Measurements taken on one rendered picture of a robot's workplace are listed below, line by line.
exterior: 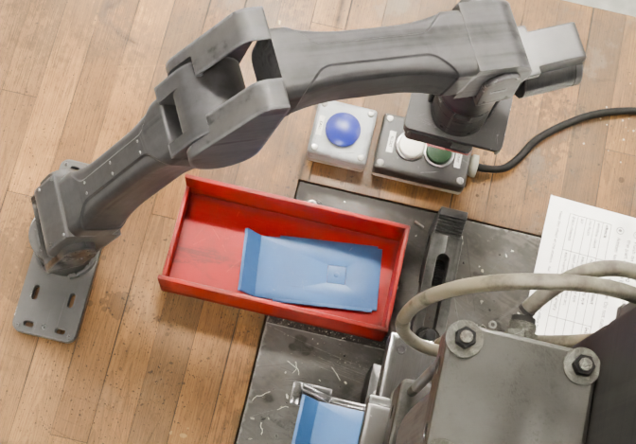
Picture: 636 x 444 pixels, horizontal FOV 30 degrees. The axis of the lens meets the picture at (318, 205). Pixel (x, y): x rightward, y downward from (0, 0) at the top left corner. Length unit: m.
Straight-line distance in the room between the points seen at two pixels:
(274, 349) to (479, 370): 0.63
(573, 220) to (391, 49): 0.46
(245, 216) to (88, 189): 0.25
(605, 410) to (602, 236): 0.72
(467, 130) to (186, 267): 0.35
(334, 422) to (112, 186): 0.33
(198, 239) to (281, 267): 0.10
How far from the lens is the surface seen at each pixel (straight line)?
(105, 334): 1.32
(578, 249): 1.38
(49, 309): 1.32
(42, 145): 1.39
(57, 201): 1.19
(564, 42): 1.13
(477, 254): 1.35
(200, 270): 1.32
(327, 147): 1.34
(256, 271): 1.31
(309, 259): 1.32
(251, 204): 1.33
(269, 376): 1.30
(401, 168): 1.34
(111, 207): 1.14
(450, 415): 0.69
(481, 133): 1.22
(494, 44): 1.04
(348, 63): 0.98
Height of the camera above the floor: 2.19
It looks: 73 degrees down
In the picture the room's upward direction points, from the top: 11 degrees clockwise
